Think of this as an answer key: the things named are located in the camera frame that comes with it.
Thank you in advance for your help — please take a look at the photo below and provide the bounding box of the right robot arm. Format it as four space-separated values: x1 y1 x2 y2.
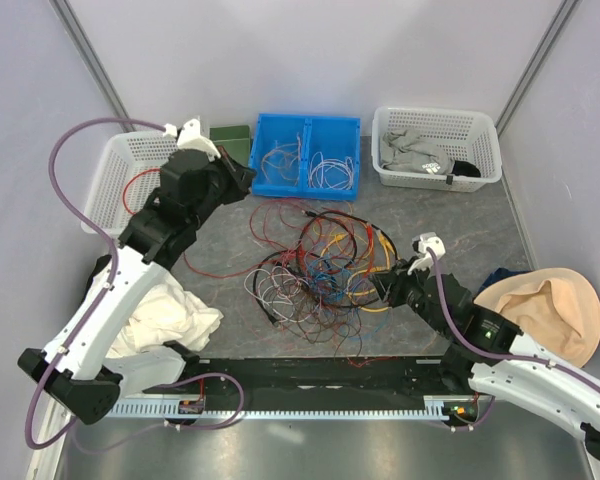
370 261 600 461

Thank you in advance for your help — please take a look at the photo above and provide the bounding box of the beige bucket hat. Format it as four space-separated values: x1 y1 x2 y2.
475 268 600 367

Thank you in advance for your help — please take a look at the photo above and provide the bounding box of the white basket with clothes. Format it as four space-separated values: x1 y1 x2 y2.
371 107 502 193

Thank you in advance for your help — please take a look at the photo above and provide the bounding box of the pink orange thin wire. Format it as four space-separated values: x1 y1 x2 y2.
257 129 304 182

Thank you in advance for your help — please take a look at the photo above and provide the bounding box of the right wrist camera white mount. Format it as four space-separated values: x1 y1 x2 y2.
408 232 446 274

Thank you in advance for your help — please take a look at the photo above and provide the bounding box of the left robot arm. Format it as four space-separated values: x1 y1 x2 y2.
18 149 257 425

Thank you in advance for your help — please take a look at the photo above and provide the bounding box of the white thin cable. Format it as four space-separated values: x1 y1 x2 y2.
307 154 357 192

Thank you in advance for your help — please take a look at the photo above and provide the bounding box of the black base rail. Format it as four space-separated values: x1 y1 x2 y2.
180 356 473 413

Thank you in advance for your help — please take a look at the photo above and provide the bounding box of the light blue cable duct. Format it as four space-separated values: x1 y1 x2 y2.
104 397 456 420

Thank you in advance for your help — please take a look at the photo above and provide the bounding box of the black cloth in basket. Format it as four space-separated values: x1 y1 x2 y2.
452 161 482 178

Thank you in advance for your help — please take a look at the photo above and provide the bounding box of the red thin wire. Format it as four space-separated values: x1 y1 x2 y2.
183 249 261 281

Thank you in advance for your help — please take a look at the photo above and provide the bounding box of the yellow ethernet cable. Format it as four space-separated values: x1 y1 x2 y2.
319 231 396 313

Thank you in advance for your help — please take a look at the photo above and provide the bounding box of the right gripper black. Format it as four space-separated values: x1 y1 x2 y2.
365 254 450 336

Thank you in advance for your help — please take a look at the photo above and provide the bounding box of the grey adidas sweatshirt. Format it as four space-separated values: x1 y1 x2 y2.
379 129 454 175

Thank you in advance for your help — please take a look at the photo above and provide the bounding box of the white cloth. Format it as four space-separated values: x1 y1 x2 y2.
106 274 224 358

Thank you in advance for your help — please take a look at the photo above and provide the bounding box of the blue divided plastic bin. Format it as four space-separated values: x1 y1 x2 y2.
249 113 361 201

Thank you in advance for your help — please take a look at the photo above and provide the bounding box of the tangled cable pile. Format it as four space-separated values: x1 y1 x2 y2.
243 197 396 366

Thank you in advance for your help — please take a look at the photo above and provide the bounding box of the grey aluminium corner post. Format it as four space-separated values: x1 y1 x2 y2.
495 0 581 137

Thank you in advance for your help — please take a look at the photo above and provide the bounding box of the green plastic box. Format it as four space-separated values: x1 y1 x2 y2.
210 125 251 166

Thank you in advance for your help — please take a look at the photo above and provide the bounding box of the left grey aluminium post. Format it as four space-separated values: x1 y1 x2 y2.
49 0 129 118

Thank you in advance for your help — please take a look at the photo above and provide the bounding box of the empty white basket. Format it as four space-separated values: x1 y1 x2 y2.
84 131 176 237

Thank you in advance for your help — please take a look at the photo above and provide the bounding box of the blue cloth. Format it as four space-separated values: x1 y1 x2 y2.
477 267 529 294

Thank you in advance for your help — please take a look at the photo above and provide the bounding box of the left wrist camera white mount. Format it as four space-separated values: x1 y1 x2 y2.
163 117 221 161

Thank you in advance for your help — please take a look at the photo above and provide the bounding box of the thick red cable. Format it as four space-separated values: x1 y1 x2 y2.
122 167 162 217

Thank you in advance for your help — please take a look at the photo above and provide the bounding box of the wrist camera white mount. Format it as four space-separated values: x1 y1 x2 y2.
408 232 446 274
163 117 221 161

